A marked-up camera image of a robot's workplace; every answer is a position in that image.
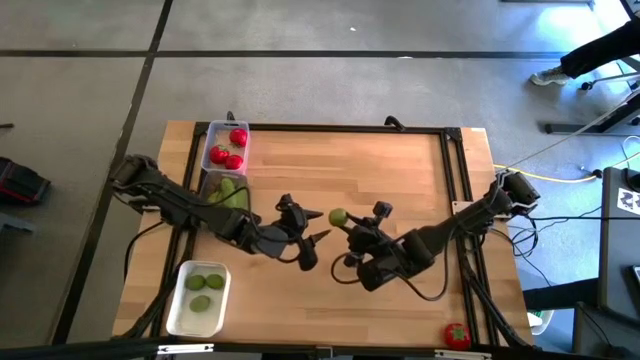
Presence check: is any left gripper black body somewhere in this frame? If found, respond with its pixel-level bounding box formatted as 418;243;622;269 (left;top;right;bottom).
249;193;320;273

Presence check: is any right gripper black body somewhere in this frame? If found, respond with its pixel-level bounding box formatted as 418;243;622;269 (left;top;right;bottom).
343;200;409;267

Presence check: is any clear plastic basket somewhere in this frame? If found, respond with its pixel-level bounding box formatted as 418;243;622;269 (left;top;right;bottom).
200;119;251;176
198;169;251;214

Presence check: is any white plastic basket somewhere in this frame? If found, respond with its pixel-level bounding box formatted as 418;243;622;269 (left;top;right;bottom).
165;259;233;339

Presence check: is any person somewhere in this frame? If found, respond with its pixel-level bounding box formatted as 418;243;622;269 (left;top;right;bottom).
522;277;601;336
528;19;640;87

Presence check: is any black work desk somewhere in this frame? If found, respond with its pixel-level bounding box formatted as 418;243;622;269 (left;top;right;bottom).
597;166;640;321

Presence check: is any black red bag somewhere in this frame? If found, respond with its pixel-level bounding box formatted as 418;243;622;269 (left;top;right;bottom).
0;156;52;205

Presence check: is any white printed sheet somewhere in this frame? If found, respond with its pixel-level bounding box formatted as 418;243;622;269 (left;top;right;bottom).
617;187;640;216

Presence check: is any grey floor object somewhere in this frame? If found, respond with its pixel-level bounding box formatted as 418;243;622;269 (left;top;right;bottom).
0;212;36;236

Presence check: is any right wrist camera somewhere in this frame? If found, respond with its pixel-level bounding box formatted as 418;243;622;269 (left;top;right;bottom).
357;254;407;294

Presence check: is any black aluminium rig frame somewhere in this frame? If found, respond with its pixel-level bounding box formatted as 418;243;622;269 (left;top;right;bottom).
0;121;534;360

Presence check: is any silver aluminium bracket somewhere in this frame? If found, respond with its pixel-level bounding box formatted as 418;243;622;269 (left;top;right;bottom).
156;342;215;356
433;349;494;360

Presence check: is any yellow cable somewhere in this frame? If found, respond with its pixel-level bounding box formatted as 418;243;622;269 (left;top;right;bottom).
493;149;640;184

